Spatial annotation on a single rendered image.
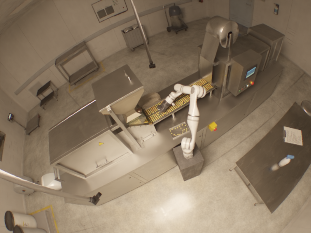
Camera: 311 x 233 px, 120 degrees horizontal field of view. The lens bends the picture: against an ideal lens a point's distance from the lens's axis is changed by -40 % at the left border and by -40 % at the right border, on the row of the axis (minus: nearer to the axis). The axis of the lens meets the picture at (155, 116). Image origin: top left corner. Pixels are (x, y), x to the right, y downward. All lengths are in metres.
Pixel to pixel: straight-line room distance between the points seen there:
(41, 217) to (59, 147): 2.27
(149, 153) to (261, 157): 1.21
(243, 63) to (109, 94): 1.17
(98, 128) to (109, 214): 1.65
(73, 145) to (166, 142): 0.90
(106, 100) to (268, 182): 1.69
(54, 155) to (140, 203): 1.43
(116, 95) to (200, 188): 1.71
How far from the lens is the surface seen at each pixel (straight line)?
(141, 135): 1.54
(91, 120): 1.30
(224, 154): 2.37
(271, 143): 1.87
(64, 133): 1.44
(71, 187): 1.93
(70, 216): 3.03
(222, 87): 1.65
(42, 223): 3.46
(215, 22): 1.47
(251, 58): 1.54
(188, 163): 1.45
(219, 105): 1.78
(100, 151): 1.41
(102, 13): 4.69
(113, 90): 1.10
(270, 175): 1.74
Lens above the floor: 2.20
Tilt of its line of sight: 54 degrees down
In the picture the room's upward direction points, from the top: 22 degrees counter-clockwise
